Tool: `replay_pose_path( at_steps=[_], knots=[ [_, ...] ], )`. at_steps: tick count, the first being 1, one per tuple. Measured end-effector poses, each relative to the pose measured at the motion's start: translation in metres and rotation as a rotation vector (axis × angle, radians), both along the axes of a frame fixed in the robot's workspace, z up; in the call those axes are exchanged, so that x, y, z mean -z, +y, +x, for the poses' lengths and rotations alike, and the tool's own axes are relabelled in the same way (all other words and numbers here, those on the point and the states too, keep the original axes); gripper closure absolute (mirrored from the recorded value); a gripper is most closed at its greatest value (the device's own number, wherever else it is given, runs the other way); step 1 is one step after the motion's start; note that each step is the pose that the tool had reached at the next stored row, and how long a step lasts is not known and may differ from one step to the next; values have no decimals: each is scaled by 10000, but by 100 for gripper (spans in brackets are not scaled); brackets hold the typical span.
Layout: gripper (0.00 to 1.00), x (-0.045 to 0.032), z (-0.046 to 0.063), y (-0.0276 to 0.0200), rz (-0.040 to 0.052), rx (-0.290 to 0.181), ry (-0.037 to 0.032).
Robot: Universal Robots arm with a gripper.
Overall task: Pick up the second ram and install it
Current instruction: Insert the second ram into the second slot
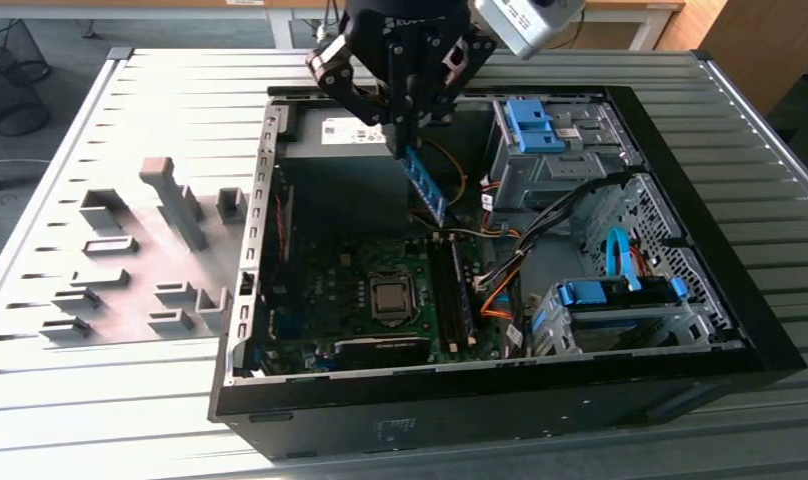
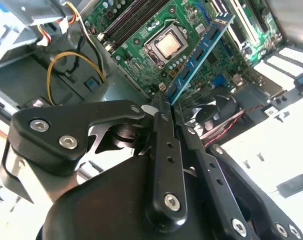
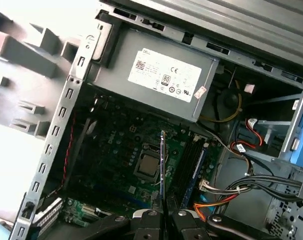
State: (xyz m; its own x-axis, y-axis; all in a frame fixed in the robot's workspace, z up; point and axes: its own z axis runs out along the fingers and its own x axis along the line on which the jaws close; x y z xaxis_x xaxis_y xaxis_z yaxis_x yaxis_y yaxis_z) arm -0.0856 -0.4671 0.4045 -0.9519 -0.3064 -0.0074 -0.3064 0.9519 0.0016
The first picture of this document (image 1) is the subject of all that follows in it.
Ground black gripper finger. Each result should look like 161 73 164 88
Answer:
406 30 501 160
302 26 409 160

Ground blue RAM stick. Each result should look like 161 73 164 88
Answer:
398 144 453 227

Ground black RAM slot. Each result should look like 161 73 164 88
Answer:
426 233 460 351

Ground white power supply label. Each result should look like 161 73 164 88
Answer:
320 115 389 146

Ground grey power supply unit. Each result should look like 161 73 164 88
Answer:
280 105 413 240

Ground blue drive carrier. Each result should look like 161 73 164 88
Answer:
503 99 569 154

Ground grey metal drive cage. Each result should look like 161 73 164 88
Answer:
486 97 645 214

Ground wooden desk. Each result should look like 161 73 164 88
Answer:
62 0 687 51

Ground silver CPU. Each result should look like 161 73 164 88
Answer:
370 280 412 314

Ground CPU socket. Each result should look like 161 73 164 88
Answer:
362 271 420 325

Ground green motherboard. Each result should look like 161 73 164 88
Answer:
262 232 512 376

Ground hard disk in blue carrier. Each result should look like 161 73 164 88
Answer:
553 277 689 309

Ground wooden cabinet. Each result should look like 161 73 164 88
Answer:
700 0 808 117

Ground black mesh wastebasket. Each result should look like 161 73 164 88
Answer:
0 18 53 137

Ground black graphics card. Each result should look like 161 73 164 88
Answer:
329 334 432 371

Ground grey parts rack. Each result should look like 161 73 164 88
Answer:
35 155 256 349

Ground grey metal disk bay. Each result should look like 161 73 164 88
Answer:
527 277 719 359

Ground black PC case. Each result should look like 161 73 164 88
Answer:
206 83 808 461

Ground large grey wrist camera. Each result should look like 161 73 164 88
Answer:
470 0 587 62

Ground yellow wire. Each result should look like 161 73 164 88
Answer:
409 139 469 216

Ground thin red wire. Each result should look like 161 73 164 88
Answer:
274 192 292 261

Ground black cable bundle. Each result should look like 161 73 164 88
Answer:
513 172 629 256

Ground blue flat wire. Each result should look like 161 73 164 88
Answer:
605 227 643 291

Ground orange wires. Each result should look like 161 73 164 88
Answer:
480 249 533 320

